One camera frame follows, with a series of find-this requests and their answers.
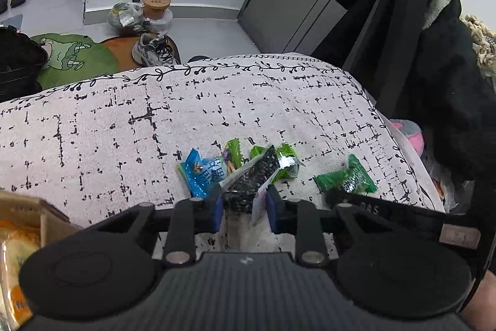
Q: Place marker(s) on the beige fluffy cloth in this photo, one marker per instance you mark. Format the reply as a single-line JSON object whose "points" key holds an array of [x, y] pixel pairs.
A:
{"points": [[480, 42]]}

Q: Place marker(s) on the white black patterned blanket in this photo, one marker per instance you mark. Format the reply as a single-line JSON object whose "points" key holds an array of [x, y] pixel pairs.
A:
{"points": [[97, 141]]}

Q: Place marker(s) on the black white snack packet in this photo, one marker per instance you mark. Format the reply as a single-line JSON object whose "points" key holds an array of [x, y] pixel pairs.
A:
{"points": [[252, 176]]}

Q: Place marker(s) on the green cartoon floor mat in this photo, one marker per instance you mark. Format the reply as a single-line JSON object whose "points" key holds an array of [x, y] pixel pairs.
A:
{"points": [[73, 59]]}

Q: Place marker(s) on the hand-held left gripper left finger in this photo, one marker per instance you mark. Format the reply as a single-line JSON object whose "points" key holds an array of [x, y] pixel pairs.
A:
{"points": [[215, 209]]}

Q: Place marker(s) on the green dark snack packet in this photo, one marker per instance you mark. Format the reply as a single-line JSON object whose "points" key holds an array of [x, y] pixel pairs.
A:
{"points": [[347, 178]]}

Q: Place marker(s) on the brown round floor mat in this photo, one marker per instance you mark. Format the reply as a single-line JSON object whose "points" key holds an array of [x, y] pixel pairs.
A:
{"points": [[120, 51]]}

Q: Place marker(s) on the blue snack packet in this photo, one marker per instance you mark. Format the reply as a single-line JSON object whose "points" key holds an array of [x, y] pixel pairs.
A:
{"points": [[201, 176]]}

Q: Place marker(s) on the grey sneaker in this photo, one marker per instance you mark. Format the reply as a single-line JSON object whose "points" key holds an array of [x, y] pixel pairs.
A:
{"points": [[155, 50]]}

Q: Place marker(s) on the brown cardboard box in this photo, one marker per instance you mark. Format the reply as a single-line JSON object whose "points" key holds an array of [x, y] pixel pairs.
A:
{"points": [[38, 214]]}

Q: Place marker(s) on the pink plush toy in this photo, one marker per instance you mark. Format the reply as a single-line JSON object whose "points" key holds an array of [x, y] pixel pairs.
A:
{"points": [[409, 137]]}

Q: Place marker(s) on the clear plastic trash bag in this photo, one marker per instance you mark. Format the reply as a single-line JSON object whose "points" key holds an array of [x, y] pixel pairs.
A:
{"points": [[124, 19]]}

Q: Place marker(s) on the green silver snack packet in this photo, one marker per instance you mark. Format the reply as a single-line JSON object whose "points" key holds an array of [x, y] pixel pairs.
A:
{"points": [[286, 162]]}

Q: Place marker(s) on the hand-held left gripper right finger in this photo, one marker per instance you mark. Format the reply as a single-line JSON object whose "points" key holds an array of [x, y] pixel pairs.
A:
{"points": [[273, 210]]}

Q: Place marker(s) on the person's right forearm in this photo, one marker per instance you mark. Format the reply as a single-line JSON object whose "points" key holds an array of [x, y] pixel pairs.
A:
{"points": [[482, 300]]}

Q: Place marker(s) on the black bag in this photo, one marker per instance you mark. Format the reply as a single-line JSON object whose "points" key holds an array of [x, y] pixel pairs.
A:
{"points": [[19, 63]]}

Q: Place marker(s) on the brown instant noodle cup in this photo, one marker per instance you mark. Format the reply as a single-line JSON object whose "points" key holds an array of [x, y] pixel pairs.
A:
{"points": [[156, 5]]}

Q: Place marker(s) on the orange clear snack packet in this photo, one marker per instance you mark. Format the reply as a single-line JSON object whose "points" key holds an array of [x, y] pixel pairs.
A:
{"points": [[19, 300]]}

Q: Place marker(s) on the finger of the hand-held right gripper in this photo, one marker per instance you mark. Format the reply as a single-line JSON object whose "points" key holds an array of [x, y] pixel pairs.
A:
{"points": [[337, 197]]}

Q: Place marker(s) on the black coat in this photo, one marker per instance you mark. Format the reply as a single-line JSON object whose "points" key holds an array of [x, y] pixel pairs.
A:
{"points": [[445, 90]]}

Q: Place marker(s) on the green purple candy packet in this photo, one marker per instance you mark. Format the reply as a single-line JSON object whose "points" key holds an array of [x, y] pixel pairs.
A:
{"points": [[233, 156]]}

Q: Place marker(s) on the clear crumpled plastic bag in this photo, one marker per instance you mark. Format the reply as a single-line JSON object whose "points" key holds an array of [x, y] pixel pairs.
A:
{"points": [[451, 183]]}

